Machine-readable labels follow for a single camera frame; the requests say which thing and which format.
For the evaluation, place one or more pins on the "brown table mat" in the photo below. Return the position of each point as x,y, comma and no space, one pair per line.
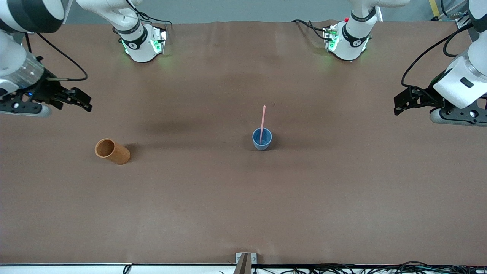
243,209

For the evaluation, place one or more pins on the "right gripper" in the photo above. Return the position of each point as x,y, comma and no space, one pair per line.
45,91

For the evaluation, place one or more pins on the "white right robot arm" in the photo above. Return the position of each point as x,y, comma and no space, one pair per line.
19,68

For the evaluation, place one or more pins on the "pink chopstick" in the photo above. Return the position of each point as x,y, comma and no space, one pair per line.
263,118

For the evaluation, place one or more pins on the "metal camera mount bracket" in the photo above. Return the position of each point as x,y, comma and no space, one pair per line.
245,262

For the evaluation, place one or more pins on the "orange cup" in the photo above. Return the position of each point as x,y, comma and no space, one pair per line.
118,154

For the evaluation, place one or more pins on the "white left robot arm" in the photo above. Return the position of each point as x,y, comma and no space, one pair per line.
352,43

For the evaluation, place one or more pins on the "blue cup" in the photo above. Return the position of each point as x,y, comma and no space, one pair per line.
266,144

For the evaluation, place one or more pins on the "yellow post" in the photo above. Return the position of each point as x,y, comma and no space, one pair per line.
435,9

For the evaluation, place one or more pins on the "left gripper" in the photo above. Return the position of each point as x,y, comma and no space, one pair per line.
425,96

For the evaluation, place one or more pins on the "aluminium frame bracket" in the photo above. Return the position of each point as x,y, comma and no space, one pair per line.
462,21

